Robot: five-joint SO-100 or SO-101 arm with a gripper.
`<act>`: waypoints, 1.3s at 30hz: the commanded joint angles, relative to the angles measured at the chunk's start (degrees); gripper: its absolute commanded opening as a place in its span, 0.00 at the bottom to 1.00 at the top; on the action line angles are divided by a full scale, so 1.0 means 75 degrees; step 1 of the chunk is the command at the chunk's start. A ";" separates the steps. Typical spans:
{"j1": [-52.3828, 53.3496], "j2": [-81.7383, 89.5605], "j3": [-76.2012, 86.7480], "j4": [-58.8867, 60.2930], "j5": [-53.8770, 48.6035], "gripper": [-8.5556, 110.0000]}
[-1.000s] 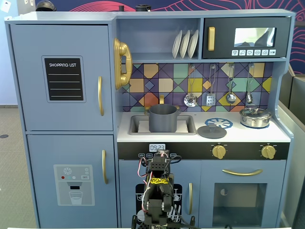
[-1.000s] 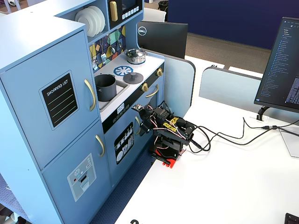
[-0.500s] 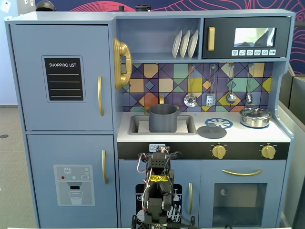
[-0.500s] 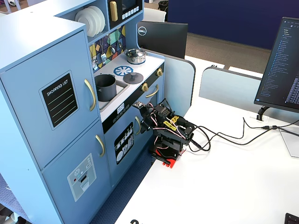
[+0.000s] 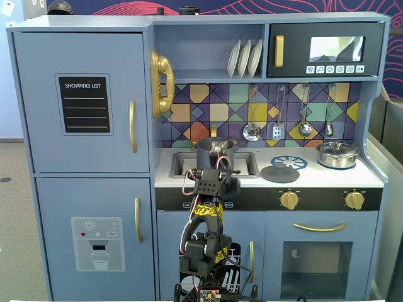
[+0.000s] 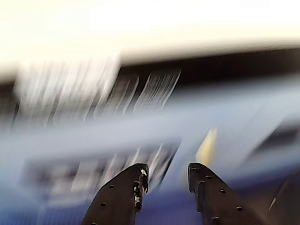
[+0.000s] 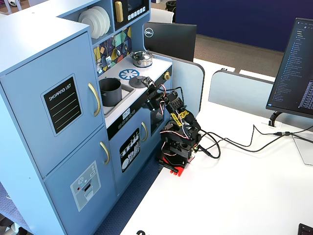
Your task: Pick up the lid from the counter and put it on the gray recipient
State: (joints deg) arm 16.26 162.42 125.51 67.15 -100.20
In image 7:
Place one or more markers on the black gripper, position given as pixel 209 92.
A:
pixel 154 93

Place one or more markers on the gray round lid with knob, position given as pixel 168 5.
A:
pixel 136 81

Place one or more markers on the red and black robot base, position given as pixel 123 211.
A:
pixel 177 161

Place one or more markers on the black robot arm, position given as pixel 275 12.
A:
pixel 182 122

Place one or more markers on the stainless steel pot with lid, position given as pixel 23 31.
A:
pixel 141 60

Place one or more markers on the gold stove knob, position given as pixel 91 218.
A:
pixel 167 76

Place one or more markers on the gray toy sink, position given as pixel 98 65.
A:
pixel 127 91

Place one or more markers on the light blue desk divider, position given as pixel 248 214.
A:
pixel 187 83
pixel 239 93

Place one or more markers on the gray pot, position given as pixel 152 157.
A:
pixel 111 94

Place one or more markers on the steel ladle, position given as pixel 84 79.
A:
pixel 118 52

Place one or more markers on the small hanging steel utensil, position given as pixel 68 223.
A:
pixel 125 45

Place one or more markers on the slotted steel spatula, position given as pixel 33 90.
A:
pixel 108 61

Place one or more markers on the black Dell monitor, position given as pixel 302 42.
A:
pixel 171 40

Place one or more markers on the perforated steel skimmer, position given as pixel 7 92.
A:
pixel 99 68

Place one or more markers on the colourful geometric backsplash panel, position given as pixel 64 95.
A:
pixel 121 39

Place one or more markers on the white chair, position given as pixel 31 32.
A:
pixel 161 15

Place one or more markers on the black toy microwave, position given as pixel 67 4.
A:
pixel 137 7

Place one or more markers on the white plate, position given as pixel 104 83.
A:
pixel 88 24
pixel 107 18
pixel 103 20

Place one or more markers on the black table clamp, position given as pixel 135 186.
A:
pixel 167 166

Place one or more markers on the black trash bin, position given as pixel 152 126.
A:
pixel 170 5

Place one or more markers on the blue dishwasher door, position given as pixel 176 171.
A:
pixel 115 161

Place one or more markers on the dark blue partition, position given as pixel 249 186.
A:
pixel 244 22

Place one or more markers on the blue fridge door with dispenser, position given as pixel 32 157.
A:
pixel 73 176

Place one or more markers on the blue fridge door with chalkboard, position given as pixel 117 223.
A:
pixel 31 73

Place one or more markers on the blue wooden toy kitchen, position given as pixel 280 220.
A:
pixel 29 49

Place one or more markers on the monitor with lit screen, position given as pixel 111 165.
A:
pixel 293 66

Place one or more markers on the silver monitor stand base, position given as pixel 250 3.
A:
pixel 304 149

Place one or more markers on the black keyboard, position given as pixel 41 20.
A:
pixel 306 230

